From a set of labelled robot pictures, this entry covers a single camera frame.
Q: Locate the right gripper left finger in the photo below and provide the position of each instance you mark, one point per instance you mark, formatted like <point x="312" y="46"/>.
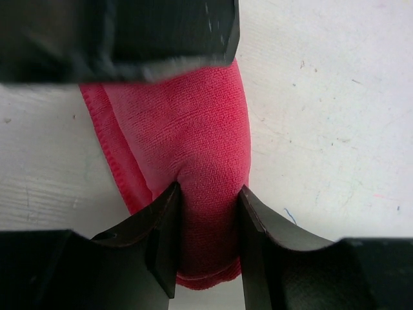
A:
<point x="132" y="265"/>

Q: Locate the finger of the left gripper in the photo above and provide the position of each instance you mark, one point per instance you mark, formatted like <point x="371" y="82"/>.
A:
<point x="87" y="41"/>

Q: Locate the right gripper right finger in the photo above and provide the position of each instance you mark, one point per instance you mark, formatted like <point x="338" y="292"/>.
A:
<point x="286" y="267"/>

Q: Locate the pink towel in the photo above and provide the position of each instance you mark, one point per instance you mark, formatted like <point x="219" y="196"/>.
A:
<point x="194" y="130"/>

